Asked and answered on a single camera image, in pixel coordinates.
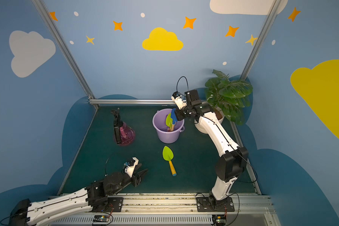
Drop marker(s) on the right aluminium frame post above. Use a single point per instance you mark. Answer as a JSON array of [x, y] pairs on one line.
[[269, 20]]

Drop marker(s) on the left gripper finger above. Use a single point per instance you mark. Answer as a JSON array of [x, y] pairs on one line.
[[142, 173], [138, 166]]

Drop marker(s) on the aluminium front rail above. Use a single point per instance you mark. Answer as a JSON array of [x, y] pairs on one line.
[[181, 208]]

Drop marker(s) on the aluminium back frame bar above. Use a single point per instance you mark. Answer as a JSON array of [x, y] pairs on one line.
[[131, 102]]

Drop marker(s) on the aluminium frame post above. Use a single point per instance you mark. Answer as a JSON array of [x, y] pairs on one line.
[[50, 23], [269, 20]]

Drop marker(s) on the green trowel blue-tipped handle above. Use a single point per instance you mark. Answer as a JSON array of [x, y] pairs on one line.
[[168, 156]]

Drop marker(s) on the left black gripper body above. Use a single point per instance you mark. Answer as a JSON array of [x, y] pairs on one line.
[[135, 179]]

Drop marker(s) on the circuit board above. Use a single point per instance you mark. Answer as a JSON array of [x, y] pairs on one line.
[[101, 219], [219, 220]]

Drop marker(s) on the green trowel yellow handle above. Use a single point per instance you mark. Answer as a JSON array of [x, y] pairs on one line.
[[169, 122]]

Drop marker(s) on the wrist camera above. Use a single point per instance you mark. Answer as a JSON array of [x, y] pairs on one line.
[[130, 165], [177, 98]]

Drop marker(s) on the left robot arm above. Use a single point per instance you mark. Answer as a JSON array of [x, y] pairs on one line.
[[93, 198]]

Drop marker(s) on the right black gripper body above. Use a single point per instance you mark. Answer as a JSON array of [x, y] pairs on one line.
[[179, 113]]

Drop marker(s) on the pink spray bottle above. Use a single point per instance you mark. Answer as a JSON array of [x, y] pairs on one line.
[[123, 134]]

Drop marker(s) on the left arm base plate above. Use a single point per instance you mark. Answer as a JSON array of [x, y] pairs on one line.
[[110, 205]]

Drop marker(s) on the left aluminium frame post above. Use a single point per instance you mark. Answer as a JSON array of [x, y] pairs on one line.
[[50, 23]]

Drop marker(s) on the green artificial plant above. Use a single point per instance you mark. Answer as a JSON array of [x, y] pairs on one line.
[[230, 96]]

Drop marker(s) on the purple plastic bucket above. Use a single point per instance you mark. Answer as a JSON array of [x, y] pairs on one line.
[[159, 124]]

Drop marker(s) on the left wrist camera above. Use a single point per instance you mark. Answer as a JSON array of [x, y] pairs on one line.
[[130, 165]]

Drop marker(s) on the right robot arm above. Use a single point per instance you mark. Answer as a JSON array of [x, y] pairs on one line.
[[232, 158]]

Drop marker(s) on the right circuit board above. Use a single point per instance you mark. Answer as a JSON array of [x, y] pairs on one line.
[[219, 220]]

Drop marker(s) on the left circuit board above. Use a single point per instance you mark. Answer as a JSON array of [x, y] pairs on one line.
[[101, 219]]

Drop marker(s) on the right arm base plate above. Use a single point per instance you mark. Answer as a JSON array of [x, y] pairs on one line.
[[210, 204]]

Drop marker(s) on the blue shovel wooden handle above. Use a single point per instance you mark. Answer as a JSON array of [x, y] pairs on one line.
[[174, 119]]

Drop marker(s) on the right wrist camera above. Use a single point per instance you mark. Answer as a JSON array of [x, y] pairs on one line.
[[177, 98]]

